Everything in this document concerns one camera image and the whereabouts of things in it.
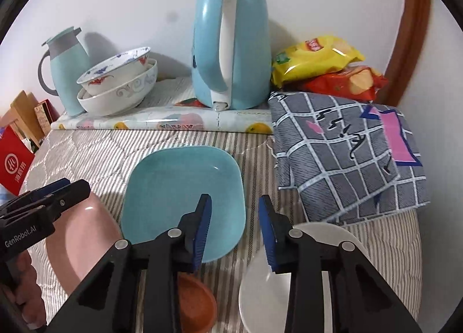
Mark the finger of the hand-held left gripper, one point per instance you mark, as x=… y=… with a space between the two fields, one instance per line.
x=74 y=192
x=50 y=188

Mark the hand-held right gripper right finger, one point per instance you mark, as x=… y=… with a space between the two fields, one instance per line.
x=269 y=235

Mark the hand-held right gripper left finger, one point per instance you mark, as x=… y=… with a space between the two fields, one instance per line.
x=202 y=232

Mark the teal square plate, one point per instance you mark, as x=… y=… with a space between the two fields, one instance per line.
x=181 y=188

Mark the pink plate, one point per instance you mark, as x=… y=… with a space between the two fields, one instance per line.
x=79 y=242

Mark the brown small dish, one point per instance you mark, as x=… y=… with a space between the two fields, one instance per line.
x=197 y=300

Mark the person's left hand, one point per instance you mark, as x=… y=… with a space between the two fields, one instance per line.
x=30 y=282

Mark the striped quilted mattress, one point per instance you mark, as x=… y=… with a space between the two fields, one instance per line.
x=94 y=159

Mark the red box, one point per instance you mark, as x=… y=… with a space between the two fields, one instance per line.
x=14 y=159

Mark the brown printed box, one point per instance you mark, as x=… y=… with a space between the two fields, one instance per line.
x=47 y=116

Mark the tan cardboard box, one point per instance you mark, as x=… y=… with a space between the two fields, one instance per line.
x=25 y=116

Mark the grey checked folded cloth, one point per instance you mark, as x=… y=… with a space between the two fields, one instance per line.
x=336 y=159

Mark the white grey swirl bowl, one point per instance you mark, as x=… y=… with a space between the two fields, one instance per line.
x=119 y=98

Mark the fruit print table cover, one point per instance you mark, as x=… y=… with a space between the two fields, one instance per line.
x=162 y=123

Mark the light blue thermos jug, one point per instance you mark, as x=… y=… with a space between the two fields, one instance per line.
x=65 y=76

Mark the blue red patterned bowl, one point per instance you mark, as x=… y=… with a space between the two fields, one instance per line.
x=108 y=71

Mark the red chip bag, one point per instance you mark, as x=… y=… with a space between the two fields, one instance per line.
x=336 y=85

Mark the yellow chip bag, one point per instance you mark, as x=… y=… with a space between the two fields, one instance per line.
x=314 y=62

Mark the light blue electric kettle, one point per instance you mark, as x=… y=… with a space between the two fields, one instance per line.
x=238 y=51

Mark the brown wooden door frame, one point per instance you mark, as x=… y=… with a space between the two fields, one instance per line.
x=412 y=47

